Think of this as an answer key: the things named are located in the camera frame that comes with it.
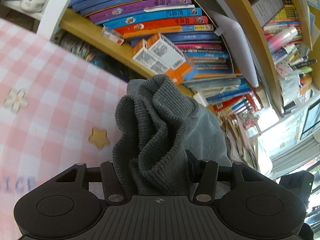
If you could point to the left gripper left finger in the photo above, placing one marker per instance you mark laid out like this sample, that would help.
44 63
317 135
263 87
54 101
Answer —
74 183

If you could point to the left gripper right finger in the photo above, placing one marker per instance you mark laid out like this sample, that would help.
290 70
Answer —
207 173

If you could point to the grey fleece garment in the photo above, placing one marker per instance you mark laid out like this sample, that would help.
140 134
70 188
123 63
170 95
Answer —
159 125

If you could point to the pile of papers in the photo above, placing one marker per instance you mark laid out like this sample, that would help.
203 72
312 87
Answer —
240 148

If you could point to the pink checkered table mat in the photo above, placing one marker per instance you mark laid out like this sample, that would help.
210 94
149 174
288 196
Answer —
56 110

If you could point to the orange white carton box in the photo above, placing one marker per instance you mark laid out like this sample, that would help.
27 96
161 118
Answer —
161 56

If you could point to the wooden bookshelf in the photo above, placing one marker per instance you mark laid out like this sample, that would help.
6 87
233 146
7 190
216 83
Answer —
269 26

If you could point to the white flat tablet device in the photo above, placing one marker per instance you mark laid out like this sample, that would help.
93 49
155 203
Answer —
235 39

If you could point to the red orange book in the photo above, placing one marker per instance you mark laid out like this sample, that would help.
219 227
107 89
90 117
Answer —
166 22

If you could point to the purple book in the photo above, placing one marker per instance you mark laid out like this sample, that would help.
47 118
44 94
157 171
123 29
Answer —
133 7

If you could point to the white shelf post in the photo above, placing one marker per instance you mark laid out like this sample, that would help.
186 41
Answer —
51 17

